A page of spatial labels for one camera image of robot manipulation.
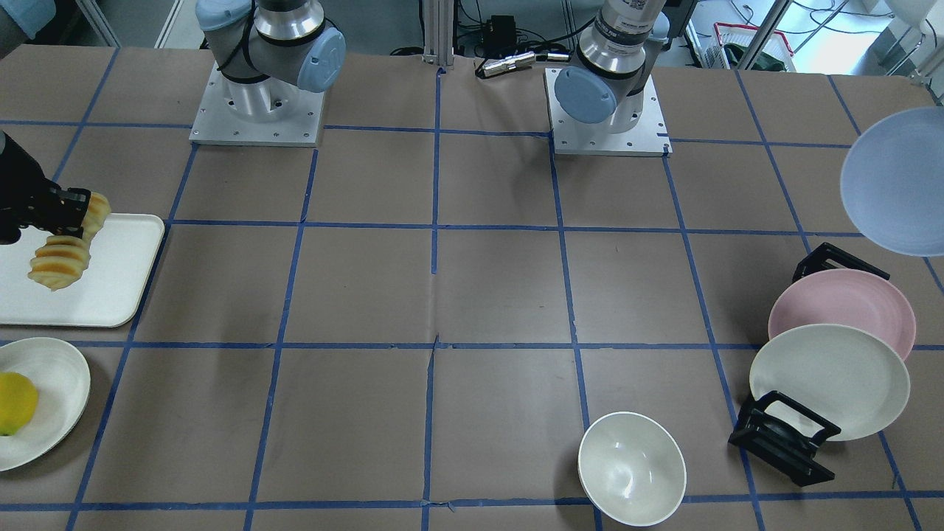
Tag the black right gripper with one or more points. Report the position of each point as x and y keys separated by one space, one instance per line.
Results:
x=20 y=193

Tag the yellow sliced bread loaf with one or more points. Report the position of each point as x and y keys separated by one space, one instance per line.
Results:
x=61 y=261

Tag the blue plate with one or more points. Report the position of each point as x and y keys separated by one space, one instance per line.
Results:
x=891 y=182

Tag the white round plate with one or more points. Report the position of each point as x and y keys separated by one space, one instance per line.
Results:
x=62 y=376

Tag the black plate rack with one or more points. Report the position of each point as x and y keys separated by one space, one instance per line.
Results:
x=773 y=440

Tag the pink plate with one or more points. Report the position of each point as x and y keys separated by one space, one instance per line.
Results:
x=853 y=298

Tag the cream plate in rack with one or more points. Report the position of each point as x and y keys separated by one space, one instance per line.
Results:
x=845 y=375

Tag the white rectangular tray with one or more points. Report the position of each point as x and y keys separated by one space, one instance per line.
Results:
x=108 y=293

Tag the yellow lemon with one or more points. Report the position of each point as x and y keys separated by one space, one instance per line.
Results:
x=19 y=401

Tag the silver cylinder connector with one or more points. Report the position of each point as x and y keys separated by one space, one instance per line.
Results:
x=493 y=67

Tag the beige ceramic bowl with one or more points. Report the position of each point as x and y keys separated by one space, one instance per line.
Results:
x=632 y=469

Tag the red white basket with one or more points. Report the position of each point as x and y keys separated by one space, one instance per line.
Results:
x=730 y=42

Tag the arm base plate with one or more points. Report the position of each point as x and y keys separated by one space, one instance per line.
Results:
x=269 y=113
x=637 y=127

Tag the aluminium frame post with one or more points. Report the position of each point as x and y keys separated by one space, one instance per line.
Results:
x=438 y=25

